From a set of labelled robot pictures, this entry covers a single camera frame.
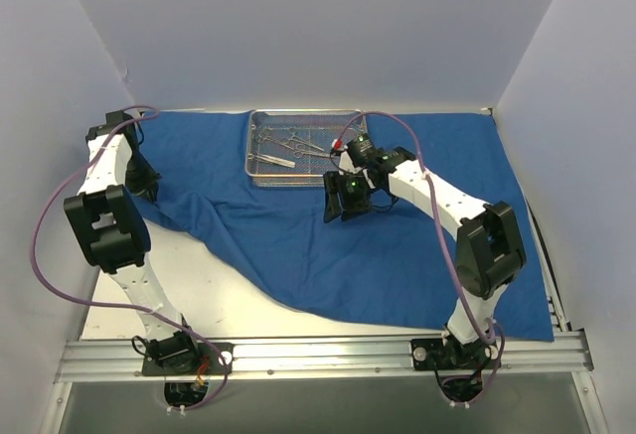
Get steel forceps middle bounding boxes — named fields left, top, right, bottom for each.
left=282, top=128, right=324, bottom=152

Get steel scissors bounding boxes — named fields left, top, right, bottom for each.
left=292, top=144, right=330, bottom=159

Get steel forceps left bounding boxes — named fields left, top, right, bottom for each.
left=255, top=130, right=292, bottom=149

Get blue surgical wrap cloth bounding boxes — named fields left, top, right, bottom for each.
left=137, top=112, right=553, bottom=341

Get steel tweezers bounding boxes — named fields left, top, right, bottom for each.
left=247, top=153, right=296, bottom=169

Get wire mesh instrument tray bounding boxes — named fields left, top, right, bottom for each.
left=244, top=108, right=367, bottom=188

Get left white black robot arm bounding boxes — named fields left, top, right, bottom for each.
left=64, top=112, right=202, bottom=373

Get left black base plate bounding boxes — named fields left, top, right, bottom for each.
left=141, top=342, right=235, bottom=376

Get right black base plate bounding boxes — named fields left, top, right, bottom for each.
left=409, top=336, right=501, bottom=371

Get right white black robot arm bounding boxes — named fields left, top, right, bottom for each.
left=323, top=145, right=527, bottom=367

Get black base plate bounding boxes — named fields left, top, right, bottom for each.
left=409, top=336, right=501, bottom=371
left=141, top=342, right=235, bottom=376

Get thin black wire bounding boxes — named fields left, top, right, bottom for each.
left=370, top=190, right=398, bottom=213

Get aluminium front rail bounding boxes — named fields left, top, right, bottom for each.
left=55, top=332, right=593, bottom=382

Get steel forceps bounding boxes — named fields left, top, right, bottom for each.
left=282, top=128, right=324, bottom=152
left=255, top=130, right=292, bottom=149

